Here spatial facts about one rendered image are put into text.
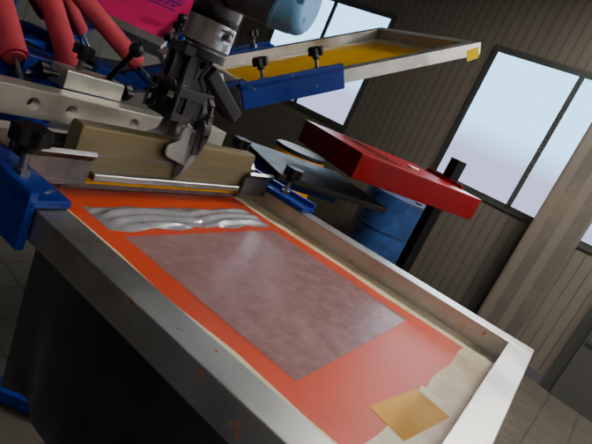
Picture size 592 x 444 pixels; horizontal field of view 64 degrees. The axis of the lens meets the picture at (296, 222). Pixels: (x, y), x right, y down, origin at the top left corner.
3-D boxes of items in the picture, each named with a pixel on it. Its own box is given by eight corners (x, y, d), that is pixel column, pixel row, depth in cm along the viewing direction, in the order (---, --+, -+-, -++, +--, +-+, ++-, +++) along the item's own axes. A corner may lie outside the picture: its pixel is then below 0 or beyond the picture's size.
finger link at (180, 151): (151, 176, 76) (164, 119, 74) (178, 178, 81) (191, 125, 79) (164, 181, 75) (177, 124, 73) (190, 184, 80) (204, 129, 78)
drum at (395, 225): (397, 297, 390) (443, 211, 369) (366, 303, 348) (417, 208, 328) (349, 263, 418) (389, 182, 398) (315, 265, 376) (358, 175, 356)
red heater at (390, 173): (403, 182, 226) (414, 159, 223) (469, 224, 188) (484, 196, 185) (295, 143, 195) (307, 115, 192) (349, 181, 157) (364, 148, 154)
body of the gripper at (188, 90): (139, 107, 75) (164, 31, 72) (180, 116, 82) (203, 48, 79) (169, 125, 71) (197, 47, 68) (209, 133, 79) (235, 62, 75)
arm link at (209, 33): (214, 23, 78) (248, 37, 74) (204, 50, 79) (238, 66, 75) (180, 5, 72) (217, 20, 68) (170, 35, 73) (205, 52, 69)
